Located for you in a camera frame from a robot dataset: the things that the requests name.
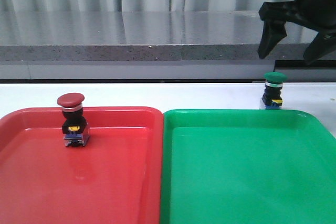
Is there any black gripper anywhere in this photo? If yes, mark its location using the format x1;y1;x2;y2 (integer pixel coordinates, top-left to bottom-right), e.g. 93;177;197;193
257;0;335;65

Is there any green mushroom push button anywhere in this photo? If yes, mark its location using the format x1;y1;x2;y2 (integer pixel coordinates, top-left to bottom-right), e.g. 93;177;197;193
260;71;287;110

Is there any red mushroom push button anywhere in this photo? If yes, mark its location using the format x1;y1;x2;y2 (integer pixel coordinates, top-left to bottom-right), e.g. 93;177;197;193
57;93;90;147

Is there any grey granite counter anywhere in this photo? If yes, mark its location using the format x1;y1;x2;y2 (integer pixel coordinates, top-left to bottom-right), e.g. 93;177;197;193
1;11;335;82

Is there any green plastic tray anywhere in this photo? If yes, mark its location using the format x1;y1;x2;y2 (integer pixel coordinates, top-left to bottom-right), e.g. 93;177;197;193
160;110;335;223

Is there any red plastic tray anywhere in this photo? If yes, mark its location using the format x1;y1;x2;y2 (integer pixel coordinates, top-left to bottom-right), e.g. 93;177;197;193
1;107;163;223

